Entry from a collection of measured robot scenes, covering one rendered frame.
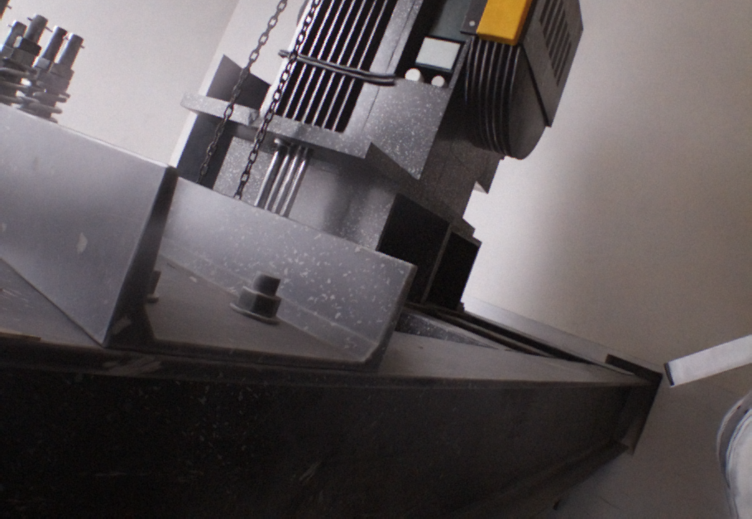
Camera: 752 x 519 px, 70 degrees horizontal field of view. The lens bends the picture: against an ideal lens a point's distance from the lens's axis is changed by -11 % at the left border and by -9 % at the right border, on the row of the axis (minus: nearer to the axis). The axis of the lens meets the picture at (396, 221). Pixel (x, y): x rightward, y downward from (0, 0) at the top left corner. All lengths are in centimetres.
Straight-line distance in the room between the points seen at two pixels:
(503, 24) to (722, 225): 133
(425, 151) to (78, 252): 98
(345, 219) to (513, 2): 51
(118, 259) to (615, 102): 228
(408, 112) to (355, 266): 85
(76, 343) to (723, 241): 212
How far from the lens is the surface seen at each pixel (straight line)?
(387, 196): 107
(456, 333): 107
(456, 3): 136
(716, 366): 49
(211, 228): 49
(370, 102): 127
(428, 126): 120
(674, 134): 235
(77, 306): 26
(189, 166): 152
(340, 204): 113
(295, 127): 103
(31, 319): 25
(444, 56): 128
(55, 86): 69
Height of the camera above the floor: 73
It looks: 4 degrees up
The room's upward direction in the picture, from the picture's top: 21 degrees clockwise
